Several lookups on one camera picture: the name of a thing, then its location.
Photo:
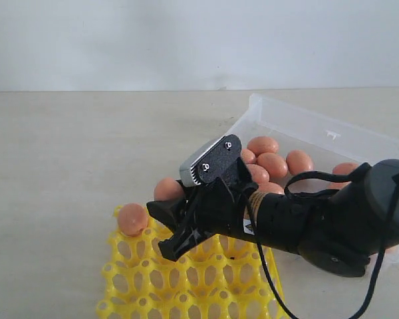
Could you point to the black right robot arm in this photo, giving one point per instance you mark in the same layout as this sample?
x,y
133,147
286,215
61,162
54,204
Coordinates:
x,y
296,223

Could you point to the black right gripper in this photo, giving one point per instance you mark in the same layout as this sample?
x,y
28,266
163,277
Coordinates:
x,y
204,211

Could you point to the clear plastic container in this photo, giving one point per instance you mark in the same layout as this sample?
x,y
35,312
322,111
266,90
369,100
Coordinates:
x,y
319,133

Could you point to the brown egg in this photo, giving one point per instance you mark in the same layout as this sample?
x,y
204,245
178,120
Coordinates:
x,y
298,162
275,165
132,219
270,187
263,144
248,156
168,189
342,169
258,174

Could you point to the yellow plastic egg tray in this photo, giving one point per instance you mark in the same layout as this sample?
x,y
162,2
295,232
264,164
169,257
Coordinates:
x,y
221,278

